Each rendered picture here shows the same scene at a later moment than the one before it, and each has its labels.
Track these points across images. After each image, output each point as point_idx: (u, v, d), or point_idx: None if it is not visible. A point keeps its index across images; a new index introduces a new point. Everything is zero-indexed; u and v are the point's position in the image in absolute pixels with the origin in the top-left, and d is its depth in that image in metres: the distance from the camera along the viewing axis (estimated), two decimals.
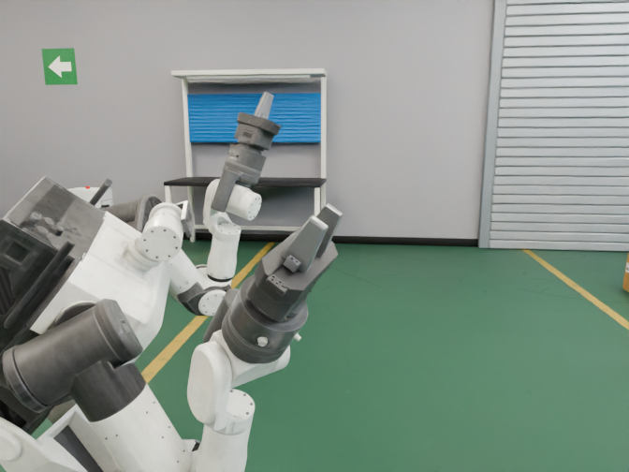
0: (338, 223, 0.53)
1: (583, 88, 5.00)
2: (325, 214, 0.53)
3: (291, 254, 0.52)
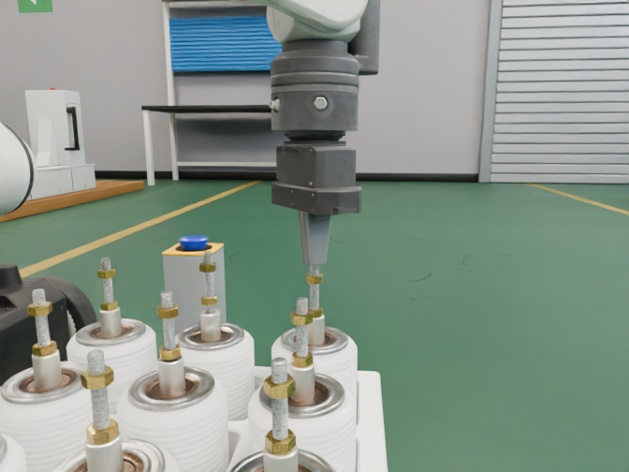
0: (302, 252, 0.53)
1: (591, 5, 4.67)
2: (317, 253, 0.53)
3: (324, 218, 0.52)
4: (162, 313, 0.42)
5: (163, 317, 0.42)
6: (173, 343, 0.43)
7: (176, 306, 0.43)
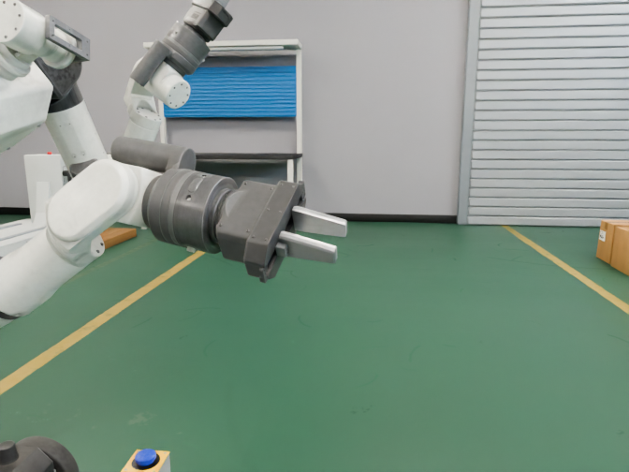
0: (336, 232, 0.54)
1: (561, 59, 4.92)
2: (336, 227, 0.53)
3: (288, 244, 0.51)
4: None
5: None
6: None
7: None
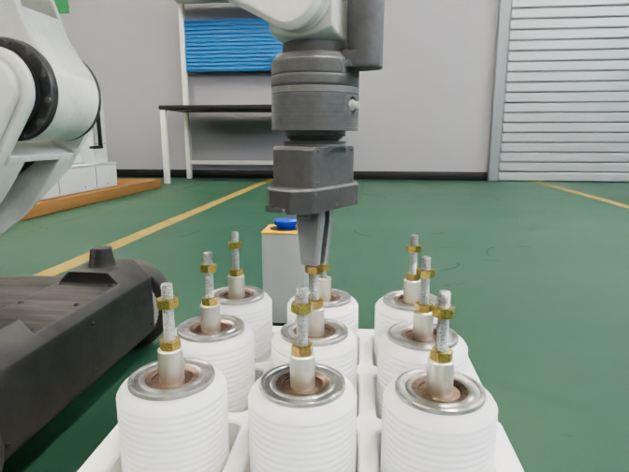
0: (317, 255, 0.52)
1: (598, 7, 4.77)
2: (308, 254, 0.53)
3: None
4: (321, 267, 0.54)
5: (321, 271, 0.54)
6: (314, 293, 0.54)
7: None
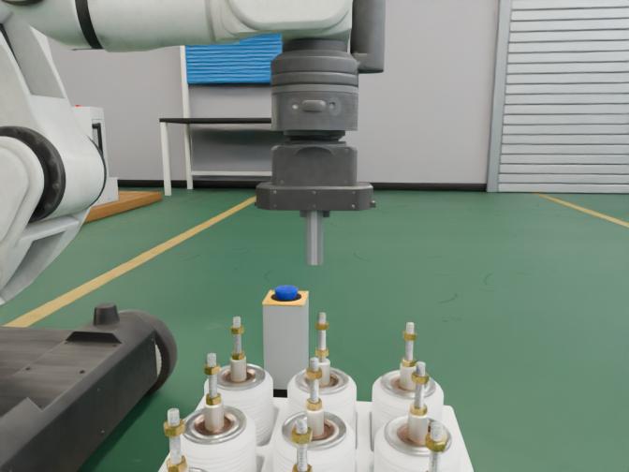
0: None
1: (596, 20, 4.80)
2: (314, 255, 0.53)
3: (305, 218, 0.52)
4: (309, 369, 0.56)
5: (309, 373, 0.56)
6: (310, 397, 0.56)
7: (309, 372, 0.55)
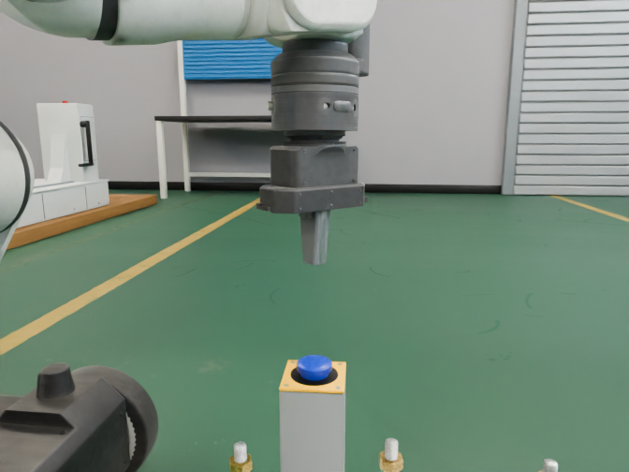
0: None
1: (621, 11, 4.51)
2: (316, 255, 0.53)
3: (311, 219, 0.51)
4: None
5: None
6: None
7: None
